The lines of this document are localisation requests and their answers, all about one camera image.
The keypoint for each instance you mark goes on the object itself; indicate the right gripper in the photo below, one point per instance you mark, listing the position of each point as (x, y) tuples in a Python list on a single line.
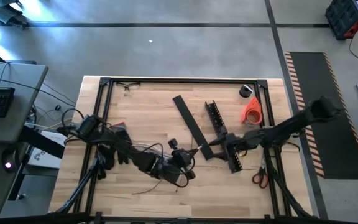
[(235, 146)]

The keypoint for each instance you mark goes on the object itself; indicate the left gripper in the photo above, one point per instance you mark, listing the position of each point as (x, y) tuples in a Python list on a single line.
[(180, 158)]

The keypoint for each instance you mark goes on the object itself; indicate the black duct cover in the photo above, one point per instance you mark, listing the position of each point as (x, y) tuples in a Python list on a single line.
[(191, 124)]

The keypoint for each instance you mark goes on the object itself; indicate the long black zip tie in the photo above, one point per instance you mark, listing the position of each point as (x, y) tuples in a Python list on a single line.
[(149, 189)]

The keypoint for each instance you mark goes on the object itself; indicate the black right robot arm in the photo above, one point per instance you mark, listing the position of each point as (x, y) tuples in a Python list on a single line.
[(291, 127)]

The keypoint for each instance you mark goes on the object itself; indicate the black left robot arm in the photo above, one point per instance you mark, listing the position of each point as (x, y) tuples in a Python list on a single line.
[(120, 143)]

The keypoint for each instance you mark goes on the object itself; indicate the black round cup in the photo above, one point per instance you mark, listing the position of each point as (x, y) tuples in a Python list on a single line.
[(245, 91)]

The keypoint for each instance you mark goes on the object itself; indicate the clear safety glasses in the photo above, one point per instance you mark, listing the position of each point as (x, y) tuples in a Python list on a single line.
[(127, 85)]

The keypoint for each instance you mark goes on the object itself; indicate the black hazard-striped floor mat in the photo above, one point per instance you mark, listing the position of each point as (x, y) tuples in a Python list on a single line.
[(337, 149)]

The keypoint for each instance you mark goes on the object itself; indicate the small black plug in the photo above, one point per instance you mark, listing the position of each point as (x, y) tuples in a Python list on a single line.
[(57, 107)]

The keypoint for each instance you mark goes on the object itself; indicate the white cardboard box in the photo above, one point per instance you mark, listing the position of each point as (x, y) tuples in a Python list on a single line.
[(42, 155)]

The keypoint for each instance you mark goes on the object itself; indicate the black and red tool case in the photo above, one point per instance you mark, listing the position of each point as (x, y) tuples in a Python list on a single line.
[(346, 17)]

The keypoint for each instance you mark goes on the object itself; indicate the black computer mouse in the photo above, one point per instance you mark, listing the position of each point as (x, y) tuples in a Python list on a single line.
[(11, 158)]

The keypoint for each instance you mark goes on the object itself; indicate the grey desk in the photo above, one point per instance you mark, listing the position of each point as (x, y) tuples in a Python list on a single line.
[(17, 93)]

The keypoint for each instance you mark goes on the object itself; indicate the grey metal stand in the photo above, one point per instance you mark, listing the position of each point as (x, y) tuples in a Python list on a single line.
[(2, 12)]

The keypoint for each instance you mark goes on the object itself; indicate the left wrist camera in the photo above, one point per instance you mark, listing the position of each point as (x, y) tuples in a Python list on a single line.
[(172, 143)]

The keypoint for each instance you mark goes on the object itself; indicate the black aluminium table frame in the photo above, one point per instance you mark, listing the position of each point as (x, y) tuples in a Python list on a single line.
[(182, 80)]

